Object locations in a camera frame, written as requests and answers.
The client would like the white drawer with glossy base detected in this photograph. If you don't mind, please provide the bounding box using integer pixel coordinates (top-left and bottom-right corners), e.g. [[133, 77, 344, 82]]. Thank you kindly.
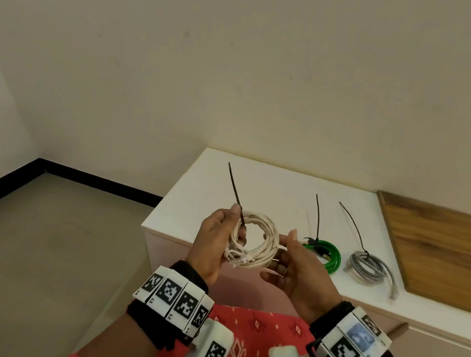
[[135, 233, 417, 336]]

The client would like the person's left forearm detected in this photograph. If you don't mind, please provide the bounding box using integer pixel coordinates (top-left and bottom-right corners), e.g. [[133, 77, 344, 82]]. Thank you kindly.
[[58, 305, 165, 357]]

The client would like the beige cable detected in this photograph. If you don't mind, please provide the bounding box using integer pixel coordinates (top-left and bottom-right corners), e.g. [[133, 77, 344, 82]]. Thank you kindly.
[[221, 208, 293, 277]]

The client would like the grey network cable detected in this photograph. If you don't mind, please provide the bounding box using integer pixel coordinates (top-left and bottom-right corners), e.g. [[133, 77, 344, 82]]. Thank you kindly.
[[340, 248, 405, 302]]

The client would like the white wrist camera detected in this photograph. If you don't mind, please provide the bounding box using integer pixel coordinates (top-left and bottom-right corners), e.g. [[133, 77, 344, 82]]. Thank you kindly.
[[182, 316, 238, 357]]

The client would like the black cable tie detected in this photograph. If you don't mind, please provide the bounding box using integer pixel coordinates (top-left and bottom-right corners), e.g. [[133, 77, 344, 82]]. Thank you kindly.
[[308, 194, 328, 246], [332, 201, 378, 257], [218, 162, 257, 228]]

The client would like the black wristband with marker tags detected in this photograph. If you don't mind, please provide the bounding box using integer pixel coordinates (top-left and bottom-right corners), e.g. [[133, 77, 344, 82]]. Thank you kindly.
[[121, 253, 221, 357], [304, 296, 412, 357]]

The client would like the black baseboard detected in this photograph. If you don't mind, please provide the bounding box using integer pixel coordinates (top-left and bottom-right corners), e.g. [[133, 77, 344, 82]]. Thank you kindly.
[[0, 152, 166, 266]]

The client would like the green network cable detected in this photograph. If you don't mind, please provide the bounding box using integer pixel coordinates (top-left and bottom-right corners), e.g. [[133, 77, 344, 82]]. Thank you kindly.
[[297, 236, 345, 277]]

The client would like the white low table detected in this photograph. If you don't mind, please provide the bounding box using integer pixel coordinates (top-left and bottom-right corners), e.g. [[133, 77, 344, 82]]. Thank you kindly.
[[120, 140, 471, 357]]

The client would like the person's right hand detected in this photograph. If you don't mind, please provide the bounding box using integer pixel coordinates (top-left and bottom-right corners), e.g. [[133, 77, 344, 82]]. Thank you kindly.
[[253, 225, 353, 329]]

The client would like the wooden board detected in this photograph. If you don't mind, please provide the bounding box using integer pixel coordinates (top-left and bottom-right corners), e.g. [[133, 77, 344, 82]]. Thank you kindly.
[[360, 189, 471, 317]]

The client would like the person's left hand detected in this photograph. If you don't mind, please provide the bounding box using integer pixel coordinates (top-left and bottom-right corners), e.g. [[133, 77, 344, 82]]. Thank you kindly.
[[182, 197, 254, 292]]

